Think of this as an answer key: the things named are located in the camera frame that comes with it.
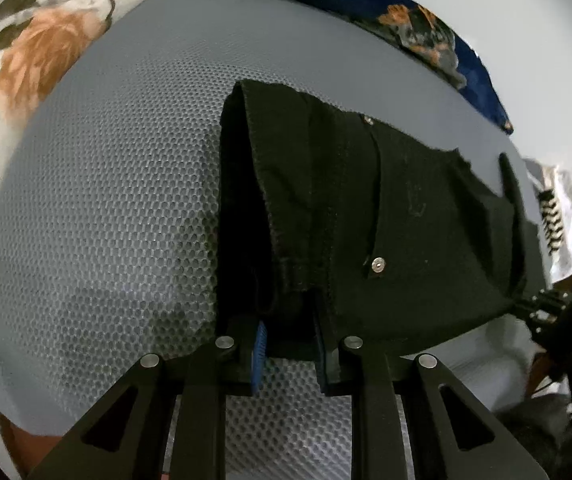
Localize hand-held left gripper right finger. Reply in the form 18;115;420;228
313;305;549;480

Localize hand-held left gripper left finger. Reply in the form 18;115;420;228
26;315;269;480

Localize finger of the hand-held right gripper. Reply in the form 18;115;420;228
510;289;572;332

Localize black pants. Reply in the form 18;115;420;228
217;79;549;361

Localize person's right forearm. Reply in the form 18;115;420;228
495;394;572;480

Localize white patterned cloth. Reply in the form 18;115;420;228
521;157;572;281

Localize grey honeycomb mesh mat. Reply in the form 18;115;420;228
0;0;552;480

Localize white floral blanket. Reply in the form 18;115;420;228
0;0;189;361

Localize brown wooden bed frame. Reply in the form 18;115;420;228
0;404;69;480

